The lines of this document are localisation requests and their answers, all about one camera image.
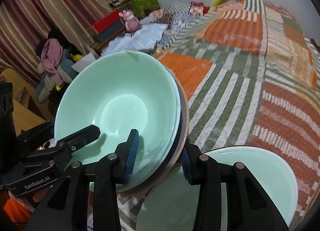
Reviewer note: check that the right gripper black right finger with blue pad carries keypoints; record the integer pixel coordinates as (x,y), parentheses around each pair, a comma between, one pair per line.
(249,207)

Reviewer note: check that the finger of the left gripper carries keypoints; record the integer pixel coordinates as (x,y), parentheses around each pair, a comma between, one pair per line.
(79,139)

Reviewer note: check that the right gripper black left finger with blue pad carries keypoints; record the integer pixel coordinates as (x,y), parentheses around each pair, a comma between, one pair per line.
(65,205)

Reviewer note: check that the green bowl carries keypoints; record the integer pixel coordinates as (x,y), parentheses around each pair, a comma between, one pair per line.
(118,93)

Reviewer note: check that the mint green plate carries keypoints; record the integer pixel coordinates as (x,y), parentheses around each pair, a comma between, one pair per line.
(172,204)

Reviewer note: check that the white bowl black dots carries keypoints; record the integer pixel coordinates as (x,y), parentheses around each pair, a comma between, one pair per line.
(181,125)

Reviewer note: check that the orange sleeve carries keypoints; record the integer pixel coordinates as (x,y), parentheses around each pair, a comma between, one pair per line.
(16,212)

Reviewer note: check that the grey stuffed toy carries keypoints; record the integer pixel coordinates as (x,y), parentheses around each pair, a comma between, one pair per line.
(48,89)

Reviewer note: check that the open white book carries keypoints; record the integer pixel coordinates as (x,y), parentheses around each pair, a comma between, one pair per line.
(84,62)

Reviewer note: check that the pink scarf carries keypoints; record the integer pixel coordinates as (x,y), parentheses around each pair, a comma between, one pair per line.
(50,59)

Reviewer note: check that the red and navy box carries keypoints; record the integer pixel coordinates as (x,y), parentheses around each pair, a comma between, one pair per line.
(107,27)

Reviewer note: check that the light blue folded cloth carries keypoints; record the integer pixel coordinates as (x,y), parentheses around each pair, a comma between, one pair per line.
(144,39)

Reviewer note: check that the patchwork bed quilt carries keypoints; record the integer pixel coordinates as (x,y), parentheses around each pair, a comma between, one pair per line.
(251,77)

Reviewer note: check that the pink toy figure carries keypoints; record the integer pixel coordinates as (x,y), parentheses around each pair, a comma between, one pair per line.
(132,24)

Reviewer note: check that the striped brown curtain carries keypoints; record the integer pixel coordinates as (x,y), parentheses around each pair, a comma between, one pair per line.
(25,23)

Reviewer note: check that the green patterned box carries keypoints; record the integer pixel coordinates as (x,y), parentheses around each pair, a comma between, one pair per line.
(142,8)

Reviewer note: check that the checkered patchwork fabric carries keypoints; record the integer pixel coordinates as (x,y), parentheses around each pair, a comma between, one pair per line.
(176,16)

